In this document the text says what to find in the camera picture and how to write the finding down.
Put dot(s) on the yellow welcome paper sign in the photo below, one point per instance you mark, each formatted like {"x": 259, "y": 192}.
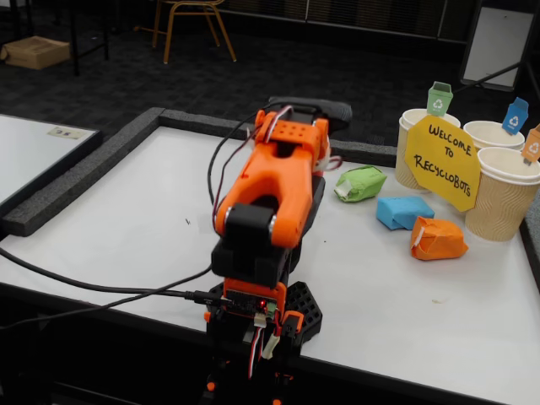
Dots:
{"x": 443, "y": 169}

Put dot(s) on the orange paper parcel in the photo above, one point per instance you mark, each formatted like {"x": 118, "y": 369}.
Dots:
{"x": 439, "y": 240}

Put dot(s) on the black metal table leg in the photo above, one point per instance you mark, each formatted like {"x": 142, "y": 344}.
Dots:
{"x": 76, "y": 50}

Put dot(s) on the chair with gold legs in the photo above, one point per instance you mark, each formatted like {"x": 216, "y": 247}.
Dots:
{"x": 169, "y": 29}

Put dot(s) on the green paper parcel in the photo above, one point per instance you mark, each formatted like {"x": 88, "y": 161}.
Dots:
{"x": 363, "y": 183}

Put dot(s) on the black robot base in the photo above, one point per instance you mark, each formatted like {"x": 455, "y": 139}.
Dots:
{"x": 306, "y": 308}

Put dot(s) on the orange controller board case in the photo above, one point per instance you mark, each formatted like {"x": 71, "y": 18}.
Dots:
{"x": 253, "y": 295}

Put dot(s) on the orange clamp bracket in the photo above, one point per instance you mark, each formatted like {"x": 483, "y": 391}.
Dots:
{"x": 292, "y": 322}

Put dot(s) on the white tape wrap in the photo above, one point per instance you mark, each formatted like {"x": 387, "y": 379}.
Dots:
{"x": 327, "y": 162}

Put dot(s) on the orange recycling bin tag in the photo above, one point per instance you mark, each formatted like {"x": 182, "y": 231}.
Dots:
{"x": 533, "y": 145}

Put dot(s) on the paper cup with blue tag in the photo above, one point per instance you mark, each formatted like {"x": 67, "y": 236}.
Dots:
{"x": 485, "y": 133}

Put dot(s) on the black and orange robot arm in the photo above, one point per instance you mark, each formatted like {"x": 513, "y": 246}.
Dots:
{"x": 270, "y": 177}

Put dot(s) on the black slanted stand bar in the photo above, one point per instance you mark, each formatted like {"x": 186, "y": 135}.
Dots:
{"x": 489, "y": 78}

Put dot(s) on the long grey foam border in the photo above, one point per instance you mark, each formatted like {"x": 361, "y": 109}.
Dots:
{"x": 84, "y": 169}

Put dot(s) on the short grey foam strip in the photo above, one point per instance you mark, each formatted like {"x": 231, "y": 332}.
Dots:
{"x": 532, "y": 253}

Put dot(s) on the white panel with black frame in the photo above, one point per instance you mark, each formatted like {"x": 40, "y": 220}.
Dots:
{"x": 498, "y": 42}

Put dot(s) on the brown cardboard box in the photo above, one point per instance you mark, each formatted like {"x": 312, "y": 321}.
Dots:
{"x": 36, "y": 52}

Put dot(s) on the blue paper parcel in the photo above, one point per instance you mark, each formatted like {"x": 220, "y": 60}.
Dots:
{"x": 401, "y": 208}

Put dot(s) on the paper cup with orange tag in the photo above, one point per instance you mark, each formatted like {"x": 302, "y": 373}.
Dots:
{"x": 498, "y": 202}

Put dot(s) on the blue recycling bin tag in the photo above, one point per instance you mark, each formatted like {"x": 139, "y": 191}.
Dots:
{"x": 514, "y": 118}

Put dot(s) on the small paper sticker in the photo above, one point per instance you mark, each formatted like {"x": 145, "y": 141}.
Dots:
{"x": 66, "y": 133}

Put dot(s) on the green recycling bin tag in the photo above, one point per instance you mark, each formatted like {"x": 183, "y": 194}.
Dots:
{"x": 439, "y": 101}

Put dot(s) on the paper cup with green tag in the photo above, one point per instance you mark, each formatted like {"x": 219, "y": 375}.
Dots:
{"x": 405, "y": 169}

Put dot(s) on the black framed whiteboard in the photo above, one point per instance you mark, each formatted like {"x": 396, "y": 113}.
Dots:
{"x": 25, "y": 152}

